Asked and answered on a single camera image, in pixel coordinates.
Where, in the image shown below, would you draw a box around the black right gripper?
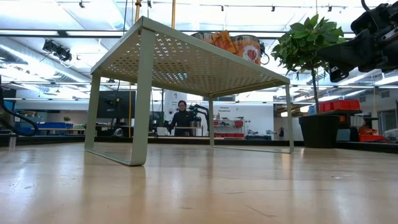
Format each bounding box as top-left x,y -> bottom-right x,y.
317,1 -> 398,83

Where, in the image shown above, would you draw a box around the orange heart candle tin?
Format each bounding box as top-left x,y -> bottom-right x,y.
231,34 -> 262,66

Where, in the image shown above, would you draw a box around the orange heart gift bag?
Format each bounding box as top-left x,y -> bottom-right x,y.
190,30 -> 237,54

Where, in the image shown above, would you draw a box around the tall brass candlestick holder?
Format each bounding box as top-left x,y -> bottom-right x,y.
170,0 -> 177,30

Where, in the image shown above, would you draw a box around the medium brass candlestick holder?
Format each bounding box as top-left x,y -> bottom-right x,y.
134,0 -> 143,23

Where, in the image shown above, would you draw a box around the potted green plant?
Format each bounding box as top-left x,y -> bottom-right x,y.
270,14 -> 348,149

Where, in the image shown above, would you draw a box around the large red storage bin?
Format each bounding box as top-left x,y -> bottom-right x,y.
333,99 -> 361,111

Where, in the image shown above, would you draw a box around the small red storage bin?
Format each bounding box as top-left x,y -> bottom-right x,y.
320,101 -> 335,113

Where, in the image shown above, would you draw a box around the orange storage bin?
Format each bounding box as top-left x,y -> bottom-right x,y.
358,128 -> 386,143

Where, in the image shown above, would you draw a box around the red bin rack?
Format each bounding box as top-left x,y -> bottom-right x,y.
213,119 -> 245,139

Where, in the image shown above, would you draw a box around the person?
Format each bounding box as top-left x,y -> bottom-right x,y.
169,100 -> 195,137

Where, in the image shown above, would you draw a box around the green perforated metal shelf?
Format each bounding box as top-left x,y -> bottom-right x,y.
84,16 -> 295,167

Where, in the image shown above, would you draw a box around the black computer monitor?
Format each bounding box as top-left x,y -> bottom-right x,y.
96,90 -> 137,119

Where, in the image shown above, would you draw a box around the black ceiling device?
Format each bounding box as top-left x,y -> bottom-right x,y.
42,39 -> 73,62

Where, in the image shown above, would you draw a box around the blue storage bins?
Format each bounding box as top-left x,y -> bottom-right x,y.
14,121 -> 74,136

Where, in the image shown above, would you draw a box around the black overhead camera device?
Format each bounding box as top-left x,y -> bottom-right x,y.
259,42 -> 271,66

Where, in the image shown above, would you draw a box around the black aluminium table frame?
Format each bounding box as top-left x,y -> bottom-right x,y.
0,135 -> 398,155

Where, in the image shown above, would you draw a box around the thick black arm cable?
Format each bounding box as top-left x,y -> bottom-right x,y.
0,74 -> 40,138

